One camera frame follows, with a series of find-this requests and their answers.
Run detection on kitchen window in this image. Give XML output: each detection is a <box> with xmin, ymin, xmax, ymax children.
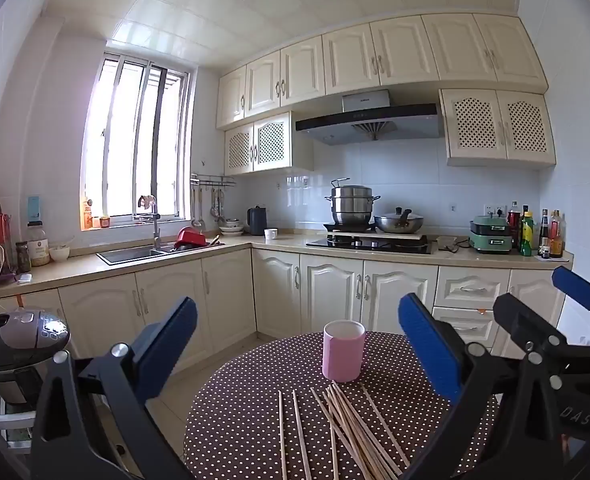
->
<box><xmin>81</xmin><ymin>50</ymin><xmax>196</xmax><ymax>229</ymax></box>

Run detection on dark soda bottle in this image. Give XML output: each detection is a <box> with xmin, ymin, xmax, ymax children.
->
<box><xmin>507</xmin><ymin>201</ymin><xmax>522</xmax><ymax>252</ymax></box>

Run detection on dark rice cooker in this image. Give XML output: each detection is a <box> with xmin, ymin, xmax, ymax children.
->
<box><xmin>0</xmin><ymin>306</ymin><xmax>72</xmax><ymax>406</ymax></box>

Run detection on large jar white label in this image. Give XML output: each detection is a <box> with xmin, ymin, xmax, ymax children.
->
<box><xmin>27</xmin><ymin>220</ymin><xmax>51</xmax><ymax>267</ymax></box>

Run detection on steel kitchen sink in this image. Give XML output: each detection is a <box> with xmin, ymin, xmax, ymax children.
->
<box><xmin>96</xmin><ymin>244</ymin><xmax>178</xmax><ymax>265</ymax></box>

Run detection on cream upper wall cabinets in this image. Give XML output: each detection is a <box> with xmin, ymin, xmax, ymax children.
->
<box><xmin>216</xmin><ymin>14</ymin><xmax>548</xmax><ymax>130</ymax></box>

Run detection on green electric multi cooker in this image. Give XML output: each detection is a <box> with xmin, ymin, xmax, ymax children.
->
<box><xmin>469</xmin><ymin>215</ymin><xmax>516</xmax><ymax>255</ymax></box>

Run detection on dark sauce bottle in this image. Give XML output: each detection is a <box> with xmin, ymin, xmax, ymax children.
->
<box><xmin>538</xmin><ymin>208</ymin><xmax>551</xmax><ymax>259</ymax></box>

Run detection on cream lattice door wall cabinet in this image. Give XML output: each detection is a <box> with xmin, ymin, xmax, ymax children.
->
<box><xmin>224</xmin><ymin>111</ymin><xmax>316</xmax><ymax>177</ymax></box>
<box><xmin>439</xmin><ymin>88</ymin><xmax>557</xmax><ymax>168</ymax></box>

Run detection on pink cylindrical cup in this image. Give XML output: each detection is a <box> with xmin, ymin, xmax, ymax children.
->
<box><xmin>322</xmin><ymin>319</ymin><xmax>366</xmax><ymax>382</ymax></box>

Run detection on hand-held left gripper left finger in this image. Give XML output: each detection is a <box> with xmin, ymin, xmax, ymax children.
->
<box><xmin>32</xmin><ymin>296</ymin><xmax>198</xmax><ymax>480</ymax></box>

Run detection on black range hood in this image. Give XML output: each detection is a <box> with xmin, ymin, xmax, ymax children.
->
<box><xmin>295</xmin><ymin>89</ymin><xmax>444</xmax><ymax>147</ymax></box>

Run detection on wall utensil rail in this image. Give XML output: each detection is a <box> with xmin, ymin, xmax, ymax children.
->
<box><xmin>190</xmin><ymin>174</ymin><xmax>236</xmax><ymax>188</ymax></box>

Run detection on stainless steel steamer pot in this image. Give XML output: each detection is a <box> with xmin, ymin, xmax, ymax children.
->
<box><xmin>325</xmin><ymin>178</ymin><xmax>382</xmax><ymax>226</ymax></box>

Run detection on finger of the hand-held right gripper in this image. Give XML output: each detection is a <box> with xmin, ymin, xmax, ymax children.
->
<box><xmin>493</xmin><ymin>292</ymin><xmax>576</xmax><ymax>391</ymax></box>
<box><xmin>551</xmin><ymin>266</ymin><xmax>590</xmax><ymax>348</ymax></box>

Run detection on beige kitchen countertop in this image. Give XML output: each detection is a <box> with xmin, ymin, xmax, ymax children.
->
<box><xmin>0</xmin><ymin>232</ymin><xmax>574</xmax><ymax>302</ymax></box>

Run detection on steel wok with lid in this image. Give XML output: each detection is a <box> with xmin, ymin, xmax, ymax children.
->
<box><xmin>373</xmin><ymin>206</ymin><xmax>424</xmax><ymax>234</ymax></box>

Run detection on bunch of wooden chopsticks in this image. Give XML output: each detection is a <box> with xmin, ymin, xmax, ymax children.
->
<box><xmin>277</xmin><ymin>382</ymin><xmax>412</xmax><ymax>480</ymax></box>

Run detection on brown polka dot tablecloth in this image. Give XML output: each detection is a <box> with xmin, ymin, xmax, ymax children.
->
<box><xmin>183</xmin><ymin>331</ymin><xmax>500</xmax><ymax>480</ymax></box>

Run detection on chrome faucet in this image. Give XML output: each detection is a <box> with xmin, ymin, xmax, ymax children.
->
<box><xmin>135</xmin><ymin>212</ymin><xmax>162</xmax><ymax>252</ymax></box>

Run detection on black electric kettle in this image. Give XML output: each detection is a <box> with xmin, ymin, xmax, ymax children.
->
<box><xmin>247</xmin><ymin>205</ymin><xmax>268</xmax><ymax>236</ymax></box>

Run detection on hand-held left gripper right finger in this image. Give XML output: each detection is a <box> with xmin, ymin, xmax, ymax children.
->
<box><xmin>398</xmin><ymin>292</ymin><xmax>558</xmax><ymax>480</ymax></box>

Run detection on steel ladle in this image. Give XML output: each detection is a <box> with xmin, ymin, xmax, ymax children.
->
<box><xmin>191</xmin><ymin>185</ymin><xmax>206</xmax><ymax>229</ymax></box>

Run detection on metal storage cart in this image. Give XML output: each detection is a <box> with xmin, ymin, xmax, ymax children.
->
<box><xmin>0</xmin><ymin>360</ymin><xmax>40</xmax><ymax>456</ymax></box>

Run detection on red knife holder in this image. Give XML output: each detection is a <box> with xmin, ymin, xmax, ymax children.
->
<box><xmin>0</xmin><ymin>201</ymin><xmax>13</xmax><ymax>261</ymax></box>

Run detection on black gas cooktop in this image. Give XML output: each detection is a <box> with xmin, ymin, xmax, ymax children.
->
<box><xmin>306</xmin><ymin>235</ymin><xmax>434</xmax><ymax>256</ymax></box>

